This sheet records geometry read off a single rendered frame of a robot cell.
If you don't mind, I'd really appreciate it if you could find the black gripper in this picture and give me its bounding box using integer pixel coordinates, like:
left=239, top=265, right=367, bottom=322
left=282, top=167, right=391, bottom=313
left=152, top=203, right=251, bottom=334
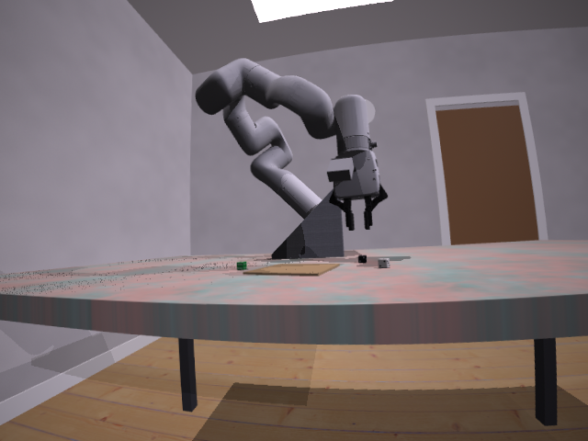
left=329, top=148, right=388, bottom=231

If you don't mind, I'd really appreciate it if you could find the tan mat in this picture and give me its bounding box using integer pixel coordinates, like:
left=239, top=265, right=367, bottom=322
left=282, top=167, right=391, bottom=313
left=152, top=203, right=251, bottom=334
left=243, top=264, right=340, bottom=277

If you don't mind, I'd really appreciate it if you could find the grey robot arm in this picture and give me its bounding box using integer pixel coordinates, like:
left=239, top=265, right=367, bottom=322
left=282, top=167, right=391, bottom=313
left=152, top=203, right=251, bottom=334
left=195, top=58, right=378, bottom=220

